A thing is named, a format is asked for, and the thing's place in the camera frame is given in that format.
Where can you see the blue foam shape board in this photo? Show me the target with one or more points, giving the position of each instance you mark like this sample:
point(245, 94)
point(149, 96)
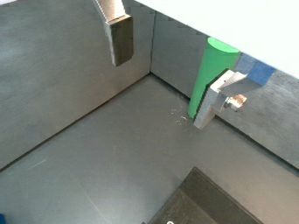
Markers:
point(2, 219)

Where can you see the green oval peg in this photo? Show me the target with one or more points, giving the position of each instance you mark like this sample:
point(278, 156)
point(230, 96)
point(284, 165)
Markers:
point(220, 56)

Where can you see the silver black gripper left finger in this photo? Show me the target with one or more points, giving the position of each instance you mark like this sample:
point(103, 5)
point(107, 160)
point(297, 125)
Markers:
point(119, 29)

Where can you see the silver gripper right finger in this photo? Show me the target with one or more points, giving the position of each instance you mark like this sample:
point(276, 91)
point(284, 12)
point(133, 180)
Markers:
point(225, 92)

